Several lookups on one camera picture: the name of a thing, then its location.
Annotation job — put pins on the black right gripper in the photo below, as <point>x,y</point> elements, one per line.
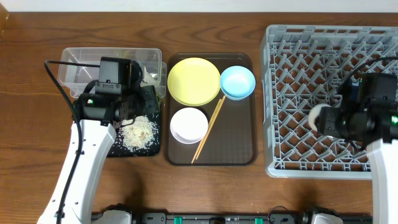
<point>325,121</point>

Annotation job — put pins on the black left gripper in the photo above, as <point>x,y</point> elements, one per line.
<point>149,101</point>

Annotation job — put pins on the pale green cup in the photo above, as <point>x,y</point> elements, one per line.
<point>314,114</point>

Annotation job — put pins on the white bowl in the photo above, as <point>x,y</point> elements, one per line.
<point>189,125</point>

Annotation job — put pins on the light blue bowl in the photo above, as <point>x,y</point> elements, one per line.
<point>237,82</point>

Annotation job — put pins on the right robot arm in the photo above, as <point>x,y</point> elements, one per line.
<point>368,114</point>

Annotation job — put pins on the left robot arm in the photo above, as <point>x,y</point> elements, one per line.
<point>109,120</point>

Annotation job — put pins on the grey dishwasher rack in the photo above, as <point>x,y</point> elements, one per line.
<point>302,66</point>

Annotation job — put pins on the crumpled white napkin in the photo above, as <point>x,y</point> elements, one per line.
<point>150,76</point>

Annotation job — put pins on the pile of rice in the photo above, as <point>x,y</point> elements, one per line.
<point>139,135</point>

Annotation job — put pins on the black tray bin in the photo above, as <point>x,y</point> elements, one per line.
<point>118,152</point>

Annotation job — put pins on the yellow plate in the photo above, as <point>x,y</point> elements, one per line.
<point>194,81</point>

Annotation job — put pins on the clear plastic bin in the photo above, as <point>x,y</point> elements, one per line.
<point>76,78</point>

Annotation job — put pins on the dark brown serving tray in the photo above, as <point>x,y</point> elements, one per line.
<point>232,139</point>

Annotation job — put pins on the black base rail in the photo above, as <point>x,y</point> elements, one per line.
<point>122,214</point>

